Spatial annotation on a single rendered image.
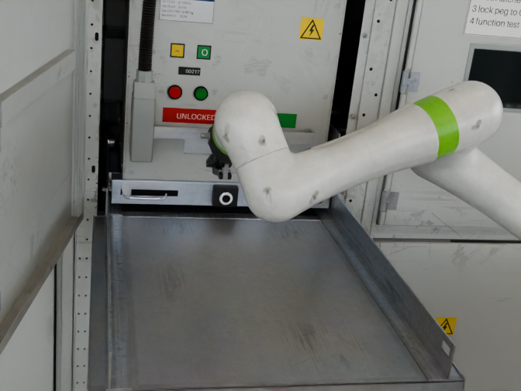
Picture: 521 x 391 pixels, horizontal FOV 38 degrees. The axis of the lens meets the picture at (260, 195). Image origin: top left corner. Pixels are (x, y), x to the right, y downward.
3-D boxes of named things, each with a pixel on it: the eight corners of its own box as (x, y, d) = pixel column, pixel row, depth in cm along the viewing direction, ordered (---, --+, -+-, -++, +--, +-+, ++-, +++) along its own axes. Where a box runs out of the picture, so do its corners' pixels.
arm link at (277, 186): (393, 112, 145) (422, 94, 134) (418, 168, 144) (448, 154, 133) (225, 176, 132) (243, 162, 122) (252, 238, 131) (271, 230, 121)
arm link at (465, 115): (493, 144, 150) (462, 94, 153) (527, 113, 138) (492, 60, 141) (421, 175, 143) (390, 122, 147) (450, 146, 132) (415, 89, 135)
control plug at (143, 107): (152, 163, 165) (156, 85, 159) (130, 162, 164) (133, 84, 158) (150, 152, 172) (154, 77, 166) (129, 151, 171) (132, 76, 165)
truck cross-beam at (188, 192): (329, 208, 189) (332, 186, 187) (111, 203, 177) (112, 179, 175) (323, 201, 193) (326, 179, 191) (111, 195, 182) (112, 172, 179)
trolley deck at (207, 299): (459, 408, 127) (466, 378, 125) (85, 422, 114) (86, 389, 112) (343, 241, 189) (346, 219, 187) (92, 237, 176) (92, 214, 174)
